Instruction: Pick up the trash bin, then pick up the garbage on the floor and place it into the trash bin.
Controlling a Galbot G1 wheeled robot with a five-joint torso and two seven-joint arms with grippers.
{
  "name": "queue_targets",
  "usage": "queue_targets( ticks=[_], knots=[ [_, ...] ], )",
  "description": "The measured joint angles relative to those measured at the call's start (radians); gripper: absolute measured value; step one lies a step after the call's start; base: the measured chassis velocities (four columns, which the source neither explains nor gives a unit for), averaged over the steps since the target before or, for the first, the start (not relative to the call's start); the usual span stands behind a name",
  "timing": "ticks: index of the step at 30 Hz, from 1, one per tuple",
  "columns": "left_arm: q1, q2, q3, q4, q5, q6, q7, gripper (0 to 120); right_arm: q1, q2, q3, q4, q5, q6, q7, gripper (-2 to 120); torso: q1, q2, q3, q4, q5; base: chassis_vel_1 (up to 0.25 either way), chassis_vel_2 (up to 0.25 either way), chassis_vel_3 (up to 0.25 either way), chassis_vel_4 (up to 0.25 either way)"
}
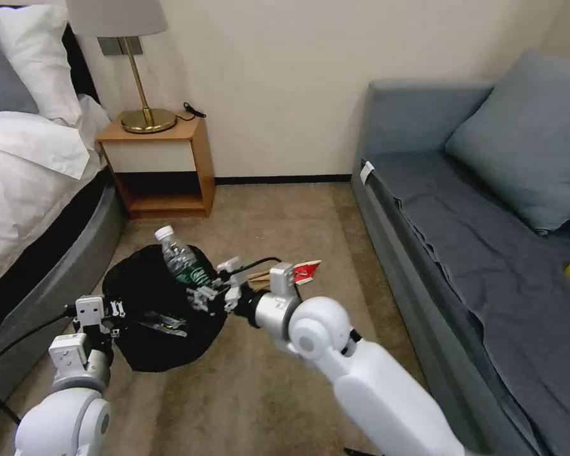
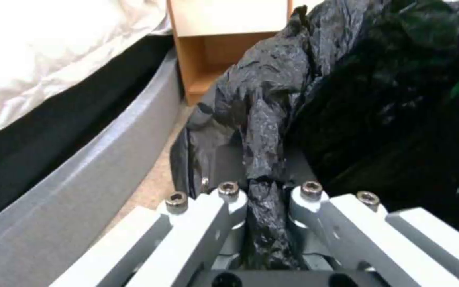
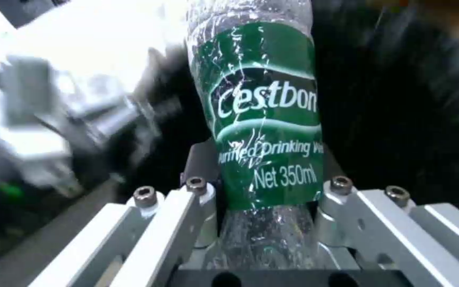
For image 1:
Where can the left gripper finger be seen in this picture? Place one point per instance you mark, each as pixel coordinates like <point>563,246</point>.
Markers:
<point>113,332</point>
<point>117,309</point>

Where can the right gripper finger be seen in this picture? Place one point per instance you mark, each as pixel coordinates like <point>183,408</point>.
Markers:
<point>200,299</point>
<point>214,286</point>

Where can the black trash bin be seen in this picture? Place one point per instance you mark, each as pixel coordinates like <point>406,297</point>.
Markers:
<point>147,351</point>

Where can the clear plastic water bottle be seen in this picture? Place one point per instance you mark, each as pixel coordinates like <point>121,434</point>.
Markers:
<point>176,256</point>

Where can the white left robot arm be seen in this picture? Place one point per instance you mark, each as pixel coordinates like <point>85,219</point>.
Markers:
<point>66,418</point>

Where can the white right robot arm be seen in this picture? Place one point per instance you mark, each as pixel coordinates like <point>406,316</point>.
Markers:
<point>361,380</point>

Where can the red and white carton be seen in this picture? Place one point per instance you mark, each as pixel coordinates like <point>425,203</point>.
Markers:
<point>306,271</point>

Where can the black baseboard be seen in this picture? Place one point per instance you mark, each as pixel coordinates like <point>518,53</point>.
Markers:
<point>280,180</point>

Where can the wooden nightstand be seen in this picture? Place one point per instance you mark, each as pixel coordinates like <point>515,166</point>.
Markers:
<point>147,159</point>

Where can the white duvet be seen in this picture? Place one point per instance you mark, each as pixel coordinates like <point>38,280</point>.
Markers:
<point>24,180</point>

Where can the white sofa tag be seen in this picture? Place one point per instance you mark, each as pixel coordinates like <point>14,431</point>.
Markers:
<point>367,172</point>

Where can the brass table lamp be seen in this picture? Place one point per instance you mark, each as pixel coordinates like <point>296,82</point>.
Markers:
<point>140,81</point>

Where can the black headboard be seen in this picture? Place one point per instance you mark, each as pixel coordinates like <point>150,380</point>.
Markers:
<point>81,66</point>

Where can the grey sofa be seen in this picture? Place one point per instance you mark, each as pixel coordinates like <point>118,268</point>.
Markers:
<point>399,109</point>

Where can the dark grey sofa cover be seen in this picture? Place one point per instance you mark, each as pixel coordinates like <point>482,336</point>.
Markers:
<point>494,285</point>

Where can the white pillow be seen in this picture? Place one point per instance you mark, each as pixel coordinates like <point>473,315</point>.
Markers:
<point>38,57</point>

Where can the grey pillow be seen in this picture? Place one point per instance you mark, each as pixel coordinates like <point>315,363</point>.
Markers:
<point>0,71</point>

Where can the grey sofa cushion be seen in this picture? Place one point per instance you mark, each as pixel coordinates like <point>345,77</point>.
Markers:
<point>527,152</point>

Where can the grey bed frame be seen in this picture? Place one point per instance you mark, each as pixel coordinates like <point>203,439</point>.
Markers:
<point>43,290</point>

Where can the grey wall switch panel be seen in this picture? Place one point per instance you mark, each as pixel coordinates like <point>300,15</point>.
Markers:
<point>111,46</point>

